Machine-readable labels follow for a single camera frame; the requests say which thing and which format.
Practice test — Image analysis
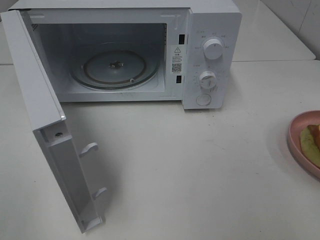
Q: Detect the white microwave door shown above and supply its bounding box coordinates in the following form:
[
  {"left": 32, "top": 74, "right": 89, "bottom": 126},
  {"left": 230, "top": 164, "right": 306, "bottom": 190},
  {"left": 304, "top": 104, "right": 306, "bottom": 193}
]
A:
[{"left": 1, "top": 10, "right": 106, "bottom": 233}]

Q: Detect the glass microwave turntable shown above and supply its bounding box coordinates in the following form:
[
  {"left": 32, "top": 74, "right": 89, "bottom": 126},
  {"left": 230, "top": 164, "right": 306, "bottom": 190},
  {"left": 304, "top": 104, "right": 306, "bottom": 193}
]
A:
[{"left": 70, "top": 49, "right": 161, "bottom": 90}]

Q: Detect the round white door button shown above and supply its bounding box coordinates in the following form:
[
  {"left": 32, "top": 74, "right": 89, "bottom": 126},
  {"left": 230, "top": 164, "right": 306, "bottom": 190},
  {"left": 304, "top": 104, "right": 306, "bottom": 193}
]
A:
[{"left": 196, "top": 94, "right": 211, "bottom": 106}]

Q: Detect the white timer knob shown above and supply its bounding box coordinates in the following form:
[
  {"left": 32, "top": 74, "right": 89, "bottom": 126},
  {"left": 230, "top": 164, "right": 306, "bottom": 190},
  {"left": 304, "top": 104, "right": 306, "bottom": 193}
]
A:
[{"left": 199, "top": 71, "right": 217, "bottom": 90}]

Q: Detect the upper white power knob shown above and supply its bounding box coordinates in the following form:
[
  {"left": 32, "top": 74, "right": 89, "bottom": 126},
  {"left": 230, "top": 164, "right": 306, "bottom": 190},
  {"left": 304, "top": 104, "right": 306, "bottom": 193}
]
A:
[{"left": 203, "top": 37, "right": 224, "bottom": 60}]

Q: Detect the white warning label sticker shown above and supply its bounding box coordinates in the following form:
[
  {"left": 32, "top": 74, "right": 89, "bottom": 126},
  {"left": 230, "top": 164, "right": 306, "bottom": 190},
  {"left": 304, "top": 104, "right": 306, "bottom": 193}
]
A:
[{"left": 170, "top": 44, "right": 186, "bottom": 75}]

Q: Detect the pink round plate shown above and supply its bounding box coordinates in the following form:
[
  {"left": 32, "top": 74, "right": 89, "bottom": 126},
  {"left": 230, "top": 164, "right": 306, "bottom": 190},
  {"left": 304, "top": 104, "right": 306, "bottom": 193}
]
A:
[{"left": 287, "top": 110, "right": 320, "bottom": 180}]

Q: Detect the white microwave oven body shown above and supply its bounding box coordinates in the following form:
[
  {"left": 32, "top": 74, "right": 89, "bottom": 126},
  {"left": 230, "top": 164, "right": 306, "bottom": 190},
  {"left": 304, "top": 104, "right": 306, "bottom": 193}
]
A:
[{"left": 5, "top": 0, "right": 242, "bottom": 110}]

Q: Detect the white bread lettuce sandwich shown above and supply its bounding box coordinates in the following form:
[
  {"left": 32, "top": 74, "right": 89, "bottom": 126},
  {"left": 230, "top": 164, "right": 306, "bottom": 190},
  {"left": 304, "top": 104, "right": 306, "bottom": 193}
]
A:
[{"left": 300, "top": 124, "right": 320, "bottom": 167}]

